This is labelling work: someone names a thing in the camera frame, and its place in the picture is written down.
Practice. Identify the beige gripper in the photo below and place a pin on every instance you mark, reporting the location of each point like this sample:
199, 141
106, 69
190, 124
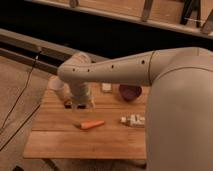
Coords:
81, 97

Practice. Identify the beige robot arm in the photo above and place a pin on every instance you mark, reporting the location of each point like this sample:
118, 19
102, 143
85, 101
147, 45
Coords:
179, 109

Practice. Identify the orange toy carrot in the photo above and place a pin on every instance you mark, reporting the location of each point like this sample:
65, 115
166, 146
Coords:
89, 124

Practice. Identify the translucent plastic cup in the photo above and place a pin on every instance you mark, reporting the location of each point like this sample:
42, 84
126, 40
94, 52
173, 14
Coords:
58, 87

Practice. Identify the dark purple bowl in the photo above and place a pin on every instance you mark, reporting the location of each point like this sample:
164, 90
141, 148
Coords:
130, 93

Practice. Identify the wooden table leg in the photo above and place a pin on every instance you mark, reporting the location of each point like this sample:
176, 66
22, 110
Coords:
51, 164

